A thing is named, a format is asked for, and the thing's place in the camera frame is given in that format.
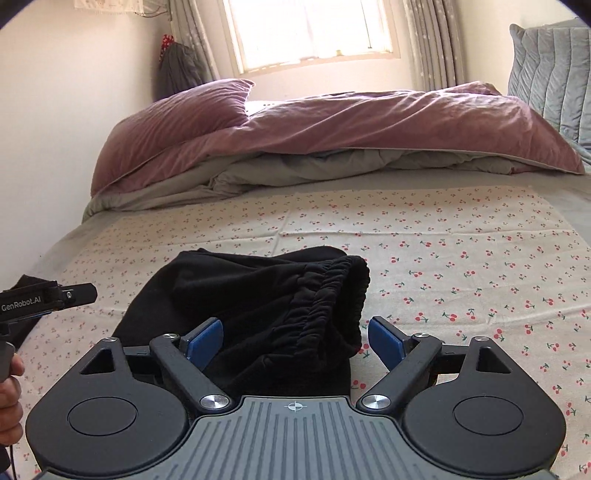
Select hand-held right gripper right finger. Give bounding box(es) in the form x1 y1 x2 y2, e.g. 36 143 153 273
359 316 514 411

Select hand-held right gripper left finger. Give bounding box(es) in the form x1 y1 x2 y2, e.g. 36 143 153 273
78 317 233 412

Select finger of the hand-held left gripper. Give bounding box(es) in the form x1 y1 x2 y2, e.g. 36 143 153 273
59 283 99 309

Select black pants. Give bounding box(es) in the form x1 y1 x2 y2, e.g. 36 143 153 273
112 246 371 398

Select person's left hand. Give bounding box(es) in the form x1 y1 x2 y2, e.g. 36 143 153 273
0 352 25 448

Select cherry print cloth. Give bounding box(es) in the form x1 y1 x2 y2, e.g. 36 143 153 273
9 185 591 480

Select pink pillow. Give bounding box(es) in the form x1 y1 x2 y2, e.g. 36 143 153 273
90 78 256 197

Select pink duvet with grey lining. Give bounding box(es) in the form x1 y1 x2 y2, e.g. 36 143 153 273
82 82 586 221

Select grey hanging garment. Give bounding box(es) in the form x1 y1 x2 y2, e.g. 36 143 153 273
158 34 211 101

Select grey patterned curtain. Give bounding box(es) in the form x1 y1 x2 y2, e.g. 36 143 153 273
401 0 468 89
167 0 223 80

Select white hanging cloth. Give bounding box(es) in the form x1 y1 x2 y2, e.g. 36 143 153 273
74 0 172 18

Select grey quilted cushion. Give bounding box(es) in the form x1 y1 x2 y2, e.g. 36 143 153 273
507 23 591 163

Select window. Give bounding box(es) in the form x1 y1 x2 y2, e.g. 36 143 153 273
221 0 403 78

